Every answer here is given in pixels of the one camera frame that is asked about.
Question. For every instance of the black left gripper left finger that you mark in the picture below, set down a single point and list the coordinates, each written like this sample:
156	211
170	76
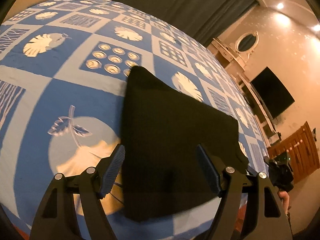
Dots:
56	217

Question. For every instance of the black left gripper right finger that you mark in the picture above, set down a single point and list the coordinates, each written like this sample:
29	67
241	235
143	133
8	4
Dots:
264	216

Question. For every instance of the black pants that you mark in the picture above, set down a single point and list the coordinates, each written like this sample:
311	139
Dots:
160	130

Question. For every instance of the person's hand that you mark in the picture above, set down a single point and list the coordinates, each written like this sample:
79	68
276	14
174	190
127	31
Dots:
285	199

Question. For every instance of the black device with lenses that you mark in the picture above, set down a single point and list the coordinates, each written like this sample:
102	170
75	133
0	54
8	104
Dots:
280	171

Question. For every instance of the brown wooden cabinet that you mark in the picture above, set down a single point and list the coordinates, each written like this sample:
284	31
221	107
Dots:
302	151

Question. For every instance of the white tv stand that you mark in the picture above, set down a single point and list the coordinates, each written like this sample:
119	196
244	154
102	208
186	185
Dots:
260	112

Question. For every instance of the black television screen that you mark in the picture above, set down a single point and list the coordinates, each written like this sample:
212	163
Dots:
273	93

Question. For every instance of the white dressing table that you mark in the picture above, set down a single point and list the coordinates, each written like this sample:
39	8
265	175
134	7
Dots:
233	62

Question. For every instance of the blue patterned bed sheet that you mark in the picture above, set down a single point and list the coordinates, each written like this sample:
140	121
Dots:
64	66

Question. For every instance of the white oval vanity mirror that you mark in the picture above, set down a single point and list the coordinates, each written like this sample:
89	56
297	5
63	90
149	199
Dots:
247	42

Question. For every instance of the dark green curtain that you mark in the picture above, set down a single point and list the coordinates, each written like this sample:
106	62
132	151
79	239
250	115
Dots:
202	20

